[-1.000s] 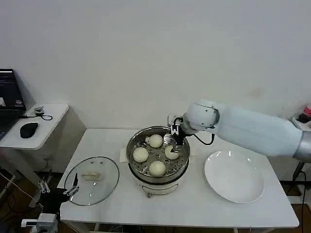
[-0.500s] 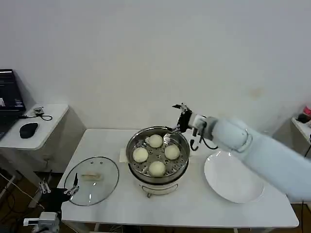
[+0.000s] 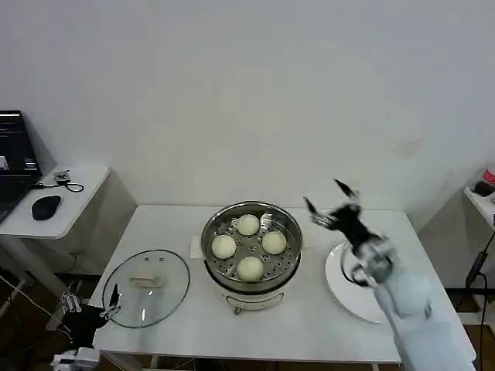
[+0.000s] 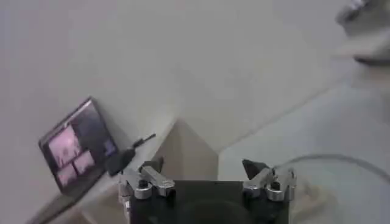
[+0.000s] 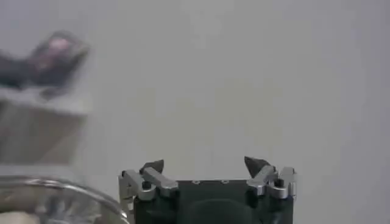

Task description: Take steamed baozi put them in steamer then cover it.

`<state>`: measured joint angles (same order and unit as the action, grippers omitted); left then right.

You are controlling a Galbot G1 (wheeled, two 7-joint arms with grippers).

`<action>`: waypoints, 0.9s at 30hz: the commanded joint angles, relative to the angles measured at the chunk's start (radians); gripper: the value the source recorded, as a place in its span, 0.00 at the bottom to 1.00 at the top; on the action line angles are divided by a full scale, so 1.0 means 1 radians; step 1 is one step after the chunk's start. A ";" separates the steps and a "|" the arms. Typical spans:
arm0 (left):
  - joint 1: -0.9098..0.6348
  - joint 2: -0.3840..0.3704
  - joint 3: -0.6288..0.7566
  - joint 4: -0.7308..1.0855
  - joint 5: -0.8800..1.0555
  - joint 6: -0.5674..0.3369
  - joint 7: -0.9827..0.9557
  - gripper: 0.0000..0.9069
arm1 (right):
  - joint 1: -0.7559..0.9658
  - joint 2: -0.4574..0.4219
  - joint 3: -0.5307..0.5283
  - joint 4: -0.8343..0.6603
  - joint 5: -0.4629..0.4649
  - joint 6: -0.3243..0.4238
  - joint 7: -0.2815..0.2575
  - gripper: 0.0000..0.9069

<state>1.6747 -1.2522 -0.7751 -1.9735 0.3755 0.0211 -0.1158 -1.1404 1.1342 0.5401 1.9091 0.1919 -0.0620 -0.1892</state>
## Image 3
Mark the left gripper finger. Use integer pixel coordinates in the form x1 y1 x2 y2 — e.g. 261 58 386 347
99 284 123 319
60 281 83 315

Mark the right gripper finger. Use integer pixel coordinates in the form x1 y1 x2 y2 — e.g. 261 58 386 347
333 178 362 209
302 196 336 230

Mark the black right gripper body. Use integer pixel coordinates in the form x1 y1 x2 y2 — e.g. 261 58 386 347
328 203 382 249

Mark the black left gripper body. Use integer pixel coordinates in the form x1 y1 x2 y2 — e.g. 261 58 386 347
63 305 107 349

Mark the white steamed bun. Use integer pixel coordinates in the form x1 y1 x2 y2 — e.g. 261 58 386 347
236 213 261 236
261 230 288 256
211 234 237 260
236 256 265 282

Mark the black computer mouse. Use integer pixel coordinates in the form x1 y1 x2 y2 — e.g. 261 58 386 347
31 195 63 222

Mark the white plate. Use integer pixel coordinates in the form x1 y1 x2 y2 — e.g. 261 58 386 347
325 240 388 325

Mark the white side desk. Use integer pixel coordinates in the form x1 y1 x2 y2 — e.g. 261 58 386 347
0 165 111 279

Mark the steel steamer with white base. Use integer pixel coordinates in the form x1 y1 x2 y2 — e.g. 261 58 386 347
200 200 303 317

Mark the white work table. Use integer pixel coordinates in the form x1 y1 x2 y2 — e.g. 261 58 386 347
89 204 476 366

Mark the white side shelf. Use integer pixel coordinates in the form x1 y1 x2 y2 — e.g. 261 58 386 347
461 185 495 233

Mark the black laptop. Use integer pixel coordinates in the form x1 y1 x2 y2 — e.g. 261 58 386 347
0 110 43 226

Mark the white floor cable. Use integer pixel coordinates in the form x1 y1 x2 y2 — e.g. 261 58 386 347
0 276 63 324

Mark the glass lid with white handle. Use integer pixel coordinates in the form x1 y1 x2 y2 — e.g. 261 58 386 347
101 249 191 329

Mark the black device cable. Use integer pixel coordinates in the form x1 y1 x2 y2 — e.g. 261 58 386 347
29 179 84 195

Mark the black cable with adapter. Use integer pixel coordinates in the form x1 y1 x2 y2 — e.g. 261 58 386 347
463 212 495 371

